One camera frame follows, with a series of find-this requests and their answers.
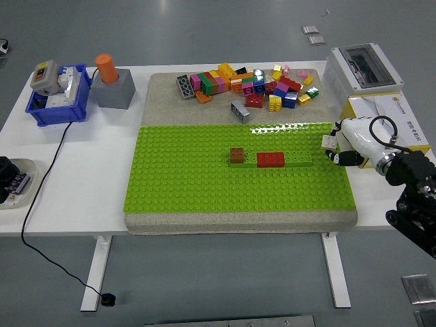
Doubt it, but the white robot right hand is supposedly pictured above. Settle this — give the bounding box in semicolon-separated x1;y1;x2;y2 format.
324;116;392;168

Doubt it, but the long green toy brick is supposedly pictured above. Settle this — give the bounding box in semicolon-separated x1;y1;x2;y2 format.
228;151;313;169

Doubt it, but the long red toy brick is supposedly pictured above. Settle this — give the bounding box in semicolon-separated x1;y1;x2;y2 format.
278;75;304;93

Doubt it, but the wide red toy brick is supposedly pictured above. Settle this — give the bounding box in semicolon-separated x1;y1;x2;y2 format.
256;151;285;168

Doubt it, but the light grey toy brick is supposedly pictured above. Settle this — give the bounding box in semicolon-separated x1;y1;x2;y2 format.
230;99;251;124

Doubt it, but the brown toy brick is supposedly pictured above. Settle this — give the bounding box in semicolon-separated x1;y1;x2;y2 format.
229;147;245;165

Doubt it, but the green studded baseplate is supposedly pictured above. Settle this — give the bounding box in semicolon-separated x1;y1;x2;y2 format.
123;122;357;214

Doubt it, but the dark grey toy brick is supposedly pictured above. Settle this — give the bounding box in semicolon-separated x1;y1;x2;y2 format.
175;74;196;101

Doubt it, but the yellow and white carton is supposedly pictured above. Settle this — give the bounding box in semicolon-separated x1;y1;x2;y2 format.
339;91;432;170

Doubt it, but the white electrical distribution box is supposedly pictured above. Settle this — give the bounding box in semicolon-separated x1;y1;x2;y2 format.
322;42;405;103

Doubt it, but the white table leg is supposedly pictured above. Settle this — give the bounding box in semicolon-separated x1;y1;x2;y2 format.
80;234;113;312
321;232;352;309

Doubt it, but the large metal floor plate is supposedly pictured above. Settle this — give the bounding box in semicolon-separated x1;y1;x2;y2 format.
401;273;436;305
414;309;436;327

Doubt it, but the grey-brown mat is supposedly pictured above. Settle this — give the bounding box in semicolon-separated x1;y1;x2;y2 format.
123;72;360;236

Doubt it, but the long grey metal plate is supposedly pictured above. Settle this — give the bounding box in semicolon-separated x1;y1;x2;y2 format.
144;315;316;327

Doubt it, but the grey block base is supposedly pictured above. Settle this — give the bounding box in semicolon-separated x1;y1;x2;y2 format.
89;67;137;110

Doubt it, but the orange cylinder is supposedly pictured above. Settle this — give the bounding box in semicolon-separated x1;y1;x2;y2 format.
94;53;119;84

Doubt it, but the white circuit breaker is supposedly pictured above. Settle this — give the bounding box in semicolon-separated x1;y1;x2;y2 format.
46;66;82;109

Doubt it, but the blue plastic bin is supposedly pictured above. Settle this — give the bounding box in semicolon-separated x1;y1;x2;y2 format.
25;62;93;127

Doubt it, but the dark terminal module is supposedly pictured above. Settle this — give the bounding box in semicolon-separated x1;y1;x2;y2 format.
8;172;31;195

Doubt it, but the black device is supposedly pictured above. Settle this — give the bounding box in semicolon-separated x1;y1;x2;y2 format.
0;155;21;204

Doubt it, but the black power cable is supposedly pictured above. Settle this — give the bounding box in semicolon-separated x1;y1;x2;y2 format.
20;121;105;298

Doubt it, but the grey switch box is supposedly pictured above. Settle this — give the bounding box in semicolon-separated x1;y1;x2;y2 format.
29;59;64;96

